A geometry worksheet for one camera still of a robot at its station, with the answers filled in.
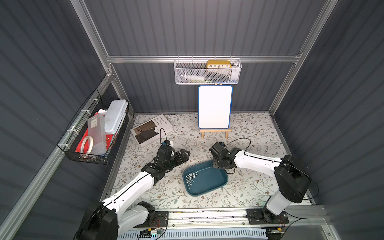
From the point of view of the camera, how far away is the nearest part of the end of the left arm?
0.60 m

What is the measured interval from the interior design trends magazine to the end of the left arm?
0.98ft

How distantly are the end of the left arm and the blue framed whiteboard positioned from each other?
0.31 meters

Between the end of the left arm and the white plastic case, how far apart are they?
244mm

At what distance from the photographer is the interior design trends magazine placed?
40.5 inches

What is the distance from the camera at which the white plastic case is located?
71 centimetres

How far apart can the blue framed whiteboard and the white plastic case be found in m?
0.44

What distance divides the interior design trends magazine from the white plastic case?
0.29 metres
